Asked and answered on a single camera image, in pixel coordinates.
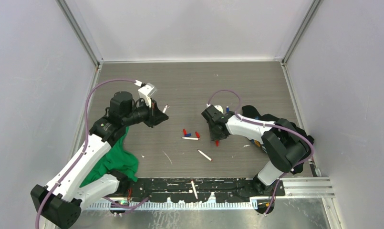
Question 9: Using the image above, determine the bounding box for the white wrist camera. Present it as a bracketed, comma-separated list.
[135, 80, 157, 108]
[206, 104, 224, 114]

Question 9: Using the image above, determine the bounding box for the green cloth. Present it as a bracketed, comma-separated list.
[80, 127, 139, 187]

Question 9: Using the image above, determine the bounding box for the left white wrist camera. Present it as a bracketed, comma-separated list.
[135, 80, 157, 108]

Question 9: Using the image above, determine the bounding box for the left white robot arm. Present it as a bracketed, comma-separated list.
[31, 88, 168, 229]

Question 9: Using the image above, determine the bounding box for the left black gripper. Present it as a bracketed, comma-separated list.
[123, 97, 168, 128]

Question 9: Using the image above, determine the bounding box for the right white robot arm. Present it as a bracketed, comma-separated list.
[201, 105, 314, 196]

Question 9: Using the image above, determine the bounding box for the black daisy cloth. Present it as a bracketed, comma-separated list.
[235, 105, 315, 157]

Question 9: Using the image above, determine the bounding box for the slotted cable duct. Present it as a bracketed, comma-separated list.
[86, 199, 258, 210]

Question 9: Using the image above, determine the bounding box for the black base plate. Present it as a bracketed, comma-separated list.
[98, 177, 286, 204]

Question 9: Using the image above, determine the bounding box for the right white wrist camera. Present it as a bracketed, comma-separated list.
[206, 104, 224, 114]

